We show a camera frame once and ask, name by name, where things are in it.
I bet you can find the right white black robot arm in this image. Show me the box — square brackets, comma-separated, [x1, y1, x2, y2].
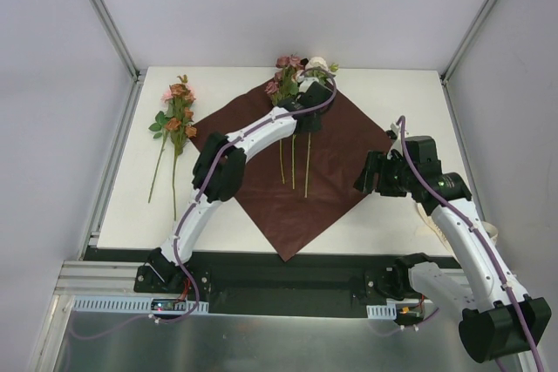
[354, 136, 552, 366]

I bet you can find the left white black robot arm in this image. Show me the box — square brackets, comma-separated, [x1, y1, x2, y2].
[136, 78, 337, 293]

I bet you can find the right aluminium frame post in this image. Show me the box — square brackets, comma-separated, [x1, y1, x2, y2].
[440, 0, 500, 85]

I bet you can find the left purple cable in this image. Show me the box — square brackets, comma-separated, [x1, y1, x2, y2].
[69, 71, 339, 341]

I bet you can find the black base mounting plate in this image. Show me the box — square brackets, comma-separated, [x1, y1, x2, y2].
[133, 251, 398, 318]

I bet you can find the dark red wrapping cloth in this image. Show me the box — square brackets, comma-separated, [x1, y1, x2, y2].
[189, 84, 393, 264]

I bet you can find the light pink rose stem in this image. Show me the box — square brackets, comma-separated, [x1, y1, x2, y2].
[291, 134, 296, 190]

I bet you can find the white rose stem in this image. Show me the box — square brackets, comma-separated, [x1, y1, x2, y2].
[299, 57, 337, 198]

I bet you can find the right white cable duct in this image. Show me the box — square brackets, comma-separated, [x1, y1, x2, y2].
[366, 303, 398, 321]

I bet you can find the aluminium front rail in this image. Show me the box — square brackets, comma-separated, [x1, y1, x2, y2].
[56, 252, 396, 298]

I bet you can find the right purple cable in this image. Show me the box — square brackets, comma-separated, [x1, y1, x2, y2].
[370, 115, 546, 372]

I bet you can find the small pink rose stem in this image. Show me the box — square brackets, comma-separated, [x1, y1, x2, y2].
[147, 88, 174, 203]

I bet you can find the purple cable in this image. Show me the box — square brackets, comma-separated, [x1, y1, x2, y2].
[370, 115, 546, 372]
[69, 71, 339, 341]

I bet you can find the white cable duct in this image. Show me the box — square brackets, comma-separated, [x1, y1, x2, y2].
[73, 296, 209, 315]
[366, 303, 398, 321]

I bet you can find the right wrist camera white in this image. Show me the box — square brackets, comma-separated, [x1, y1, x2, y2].
[385, 117, 406, 155]

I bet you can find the aluminium frame post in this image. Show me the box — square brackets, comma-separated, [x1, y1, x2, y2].
[440, 0, 500, 85]
[89, 0, 140, 81]

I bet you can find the cream printed ribbon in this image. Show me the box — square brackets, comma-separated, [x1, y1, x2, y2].
[415, 204, 499, 259]

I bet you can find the left aluminium frame post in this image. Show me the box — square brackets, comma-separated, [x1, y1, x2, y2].
[89, 0, 140, 81]

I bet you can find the orange brown rose stem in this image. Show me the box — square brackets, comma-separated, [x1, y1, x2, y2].
[165, 74, 197, 220]

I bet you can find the mauve rose stem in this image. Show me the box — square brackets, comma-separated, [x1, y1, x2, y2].
[263, 54, 306, 185]

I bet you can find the left white cable duct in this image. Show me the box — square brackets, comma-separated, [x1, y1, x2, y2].
[73, 296, 209, 315]

